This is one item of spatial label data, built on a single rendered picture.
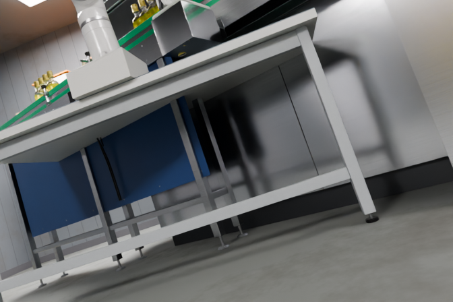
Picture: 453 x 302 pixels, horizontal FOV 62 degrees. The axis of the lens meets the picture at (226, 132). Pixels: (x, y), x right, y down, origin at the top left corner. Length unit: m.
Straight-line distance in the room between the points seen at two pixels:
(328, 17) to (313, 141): 0.55
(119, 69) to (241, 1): 0.62
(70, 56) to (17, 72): 0.79
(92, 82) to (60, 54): 4.06
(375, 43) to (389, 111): 0.29
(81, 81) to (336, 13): 1.08
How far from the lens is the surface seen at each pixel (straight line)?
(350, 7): 1.75
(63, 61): 5.47
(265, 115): 1.85
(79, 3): 1.75
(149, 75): 1.41
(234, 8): 1.73
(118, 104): 1.49
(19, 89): 5.77
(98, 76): 1.46
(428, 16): 1.30
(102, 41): 1.58
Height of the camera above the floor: 0.31
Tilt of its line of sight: 6 degrees up
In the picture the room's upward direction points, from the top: 19 degrees counter-clockwise
